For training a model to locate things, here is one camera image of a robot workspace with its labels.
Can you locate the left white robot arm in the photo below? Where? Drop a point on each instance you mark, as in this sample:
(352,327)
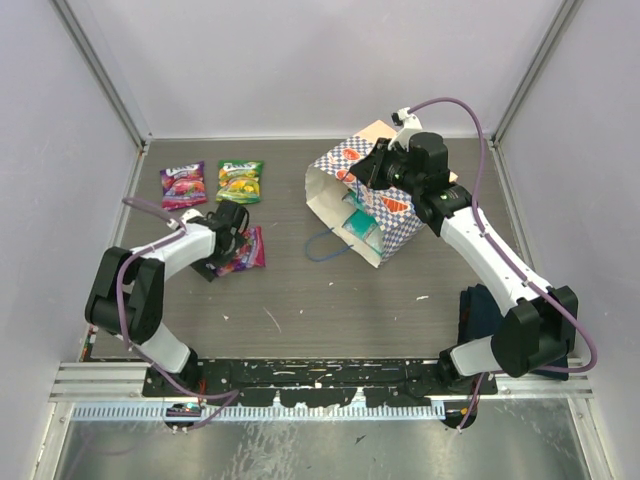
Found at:
(127,296)

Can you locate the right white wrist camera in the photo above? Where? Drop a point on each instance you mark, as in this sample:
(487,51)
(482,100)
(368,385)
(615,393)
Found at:
(408,124)

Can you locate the aluminium corner post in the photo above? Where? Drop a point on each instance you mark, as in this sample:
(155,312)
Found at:
(83,27)
(548,44)

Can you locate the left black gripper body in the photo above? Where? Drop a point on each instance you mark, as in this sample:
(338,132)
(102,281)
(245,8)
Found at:
(221,258)

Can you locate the purple candy snack packet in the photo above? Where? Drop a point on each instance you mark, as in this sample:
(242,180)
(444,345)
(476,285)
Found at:
(183,187)

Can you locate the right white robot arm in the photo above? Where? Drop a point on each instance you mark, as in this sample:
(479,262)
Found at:
(507,278)

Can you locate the dark blue folded cloth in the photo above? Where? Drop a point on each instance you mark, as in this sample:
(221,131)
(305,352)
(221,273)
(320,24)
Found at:
(500,320)

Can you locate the left aluminium corner post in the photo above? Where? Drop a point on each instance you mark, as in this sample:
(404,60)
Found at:
(83,27)

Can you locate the white slotted cable duct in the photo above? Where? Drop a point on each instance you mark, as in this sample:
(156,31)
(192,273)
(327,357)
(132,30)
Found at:
(151,411)

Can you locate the aluminium front rail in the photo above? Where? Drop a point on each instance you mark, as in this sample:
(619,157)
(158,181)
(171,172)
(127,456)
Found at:
(129,379)

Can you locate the green yellow candy packet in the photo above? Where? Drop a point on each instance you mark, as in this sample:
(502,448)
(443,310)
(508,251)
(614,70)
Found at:
(239,181)

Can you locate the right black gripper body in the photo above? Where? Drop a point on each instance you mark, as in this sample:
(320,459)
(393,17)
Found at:
(394,171)

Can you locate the right aluminium corner post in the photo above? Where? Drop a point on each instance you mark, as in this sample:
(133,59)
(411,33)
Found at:
(548,44)

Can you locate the teal mint candy packet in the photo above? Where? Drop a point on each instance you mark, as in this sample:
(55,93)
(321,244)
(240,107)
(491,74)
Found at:
(365,228)

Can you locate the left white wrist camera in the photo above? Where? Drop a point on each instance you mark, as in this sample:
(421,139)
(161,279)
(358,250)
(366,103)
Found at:
(189,215)

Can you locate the checkered paper bag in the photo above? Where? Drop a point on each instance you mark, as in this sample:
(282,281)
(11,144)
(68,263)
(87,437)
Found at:
(401,214)

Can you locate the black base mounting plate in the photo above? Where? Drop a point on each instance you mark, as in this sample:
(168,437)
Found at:
(322,383)

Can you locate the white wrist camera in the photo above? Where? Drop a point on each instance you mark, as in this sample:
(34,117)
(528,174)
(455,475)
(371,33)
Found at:
(408,124)
(189,215)

